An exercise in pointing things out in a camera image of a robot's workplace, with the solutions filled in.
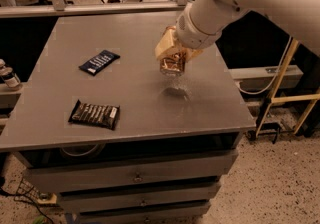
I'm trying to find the small bottle with label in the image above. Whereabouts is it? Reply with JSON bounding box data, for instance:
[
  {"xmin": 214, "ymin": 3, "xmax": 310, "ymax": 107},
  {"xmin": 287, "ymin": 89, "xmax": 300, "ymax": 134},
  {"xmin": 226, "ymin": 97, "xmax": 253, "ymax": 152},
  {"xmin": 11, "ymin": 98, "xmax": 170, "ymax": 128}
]
[{"xmin": 0, "ymin": 59, "xmax": 22, "ymax": 90}]

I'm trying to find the black floor cable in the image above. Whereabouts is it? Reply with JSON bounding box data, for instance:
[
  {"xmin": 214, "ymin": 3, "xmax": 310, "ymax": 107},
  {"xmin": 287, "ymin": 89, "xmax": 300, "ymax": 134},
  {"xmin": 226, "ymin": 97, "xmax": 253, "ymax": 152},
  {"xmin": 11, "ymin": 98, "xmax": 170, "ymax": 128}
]
[{"xmin": 0, "ymin": 177, "xmax": 54, "ymax": 224}]

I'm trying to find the grey drawer cabinet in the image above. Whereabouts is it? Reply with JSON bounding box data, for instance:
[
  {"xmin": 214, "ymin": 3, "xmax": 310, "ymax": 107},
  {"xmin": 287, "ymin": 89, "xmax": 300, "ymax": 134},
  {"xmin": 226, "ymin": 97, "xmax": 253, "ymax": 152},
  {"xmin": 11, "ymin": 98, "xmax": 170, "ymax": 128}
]
[{"xmin": 0, "ymin": 12, "xmax": 254, "ymax": 224}]

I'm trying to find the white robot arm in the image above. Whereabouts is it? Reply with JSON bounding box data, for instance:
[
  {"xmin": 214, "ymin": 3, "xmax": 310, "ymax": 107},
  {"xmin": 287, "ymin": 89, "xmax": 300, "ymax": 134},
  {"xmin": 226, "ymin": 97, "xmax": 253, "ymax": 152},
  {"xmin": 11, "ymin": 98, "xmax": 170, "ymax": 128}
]
[{"xmin": 155, "ymin": 0, "xmax": 320, "ymax": 60}]

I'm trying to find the dark blue snack packet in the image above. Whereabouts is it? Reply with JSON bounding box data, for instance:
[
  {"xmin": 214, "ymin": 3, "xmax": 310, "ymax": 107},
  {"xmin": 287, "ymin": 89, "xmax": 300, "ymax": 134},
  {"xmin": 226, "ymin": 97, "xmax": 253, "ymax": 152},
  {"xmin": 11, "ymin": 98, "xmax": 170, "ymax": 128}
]
[{"xmin": 79, "ymin": 50, "xmax": 120, "ymax": 76}]

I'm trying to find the white cable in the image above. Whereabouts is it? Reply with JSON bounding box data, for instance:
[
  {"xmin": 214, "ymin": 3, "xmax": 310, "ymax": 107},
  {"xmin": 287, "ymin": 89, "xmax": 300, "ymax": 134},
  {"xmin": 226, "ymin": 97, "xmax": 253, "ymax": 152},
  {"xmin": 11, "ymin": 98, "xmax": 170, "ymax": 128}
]
[{"xmin": 237, "ymin": 36, "xmax": 293, "ymax": 96}]

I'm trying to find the orange soda can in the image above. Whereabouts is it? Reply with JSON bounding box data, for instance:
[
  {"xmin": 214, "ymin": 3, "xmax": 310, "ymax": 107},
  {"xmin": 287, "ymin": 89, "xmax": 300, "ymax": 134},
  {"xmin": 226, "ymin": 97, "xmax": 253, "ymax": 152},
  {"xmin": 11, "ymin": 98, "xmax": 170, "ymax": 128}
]
[{"xmin": 160, "ymin": 45, "xmax": 186, "ymax": 77}]

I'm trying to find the black chocolate bar wrapper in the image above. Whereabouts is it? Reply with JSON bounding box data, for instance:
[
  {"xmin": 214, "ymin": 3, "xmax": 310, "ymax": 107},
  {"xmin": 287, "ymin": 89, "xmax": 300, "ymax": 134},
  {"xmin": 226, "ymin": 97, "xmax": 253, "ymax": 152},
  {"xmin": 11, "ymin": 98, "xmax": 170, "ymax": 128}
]
[{"xmin": 68, "ymin": 100, "xmax": 120, "ymax": 130}]

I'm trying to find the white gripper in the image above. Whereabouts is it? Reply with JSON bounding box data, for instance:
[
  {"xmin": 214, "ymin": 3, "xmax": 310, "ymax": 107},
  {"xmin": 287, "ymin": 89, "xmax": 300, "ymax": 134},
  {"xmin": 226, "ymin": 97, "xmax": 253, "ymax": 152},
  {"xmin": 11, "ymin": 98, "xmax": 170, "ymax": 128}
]
[{"xmin": 155, "ymin": 4, "xmax": 221, "ymax": 62}]

